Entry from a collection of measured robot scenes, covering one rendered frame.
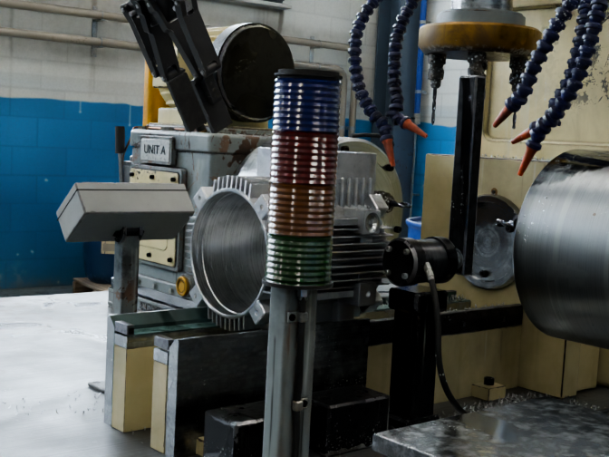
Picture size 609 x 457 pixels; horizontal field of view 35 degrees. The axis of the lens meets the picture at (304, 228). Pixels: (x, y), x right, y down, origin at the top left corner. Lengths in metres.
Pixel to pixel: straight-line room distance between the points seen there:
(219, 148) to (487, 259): 0.50
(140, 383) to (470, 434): 0.48
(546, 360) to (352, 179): 0.44
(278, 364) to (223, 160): 0.87
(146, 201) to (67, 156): 5.84
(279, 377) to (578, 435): 0.26
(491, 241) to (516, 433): 0.69
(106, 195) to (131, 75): 6.09
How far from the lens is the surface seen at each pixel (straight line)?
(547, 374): 1.49
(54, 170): 7.12
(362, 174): 1.25
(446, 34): 1.41
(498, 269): 1.51
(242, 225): 1.28
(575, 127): 1.60
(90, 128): 7.22
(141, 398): 1.19
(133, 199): 1.32
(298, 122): 0.83
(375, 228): 1.21
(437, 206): 1.60
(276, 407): 0.87
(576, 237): 1.17
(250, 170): 1.63
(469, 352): 1.42
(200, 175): 1.71
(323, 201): 0.83
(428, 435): 0.83
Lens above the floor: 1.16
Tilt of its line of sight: 5 degrees down
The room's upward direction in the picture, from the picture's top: 3 degrees clockwise
